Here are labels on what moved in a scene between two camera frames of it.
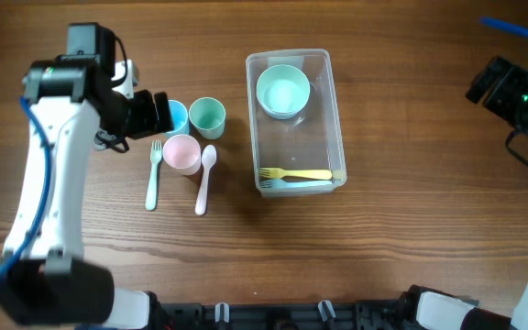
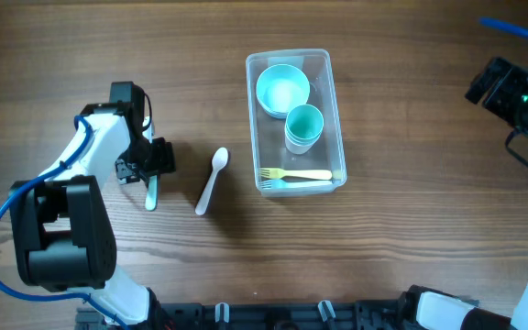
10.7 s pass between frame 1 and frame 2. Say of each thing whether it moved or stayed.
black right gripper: stayed
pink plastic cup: moved
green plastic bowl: stayed
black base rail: stayed
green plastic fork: stayed
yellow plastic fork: stayed
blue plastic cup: moved
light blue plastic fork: stayed
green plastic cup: moved
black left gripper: moved
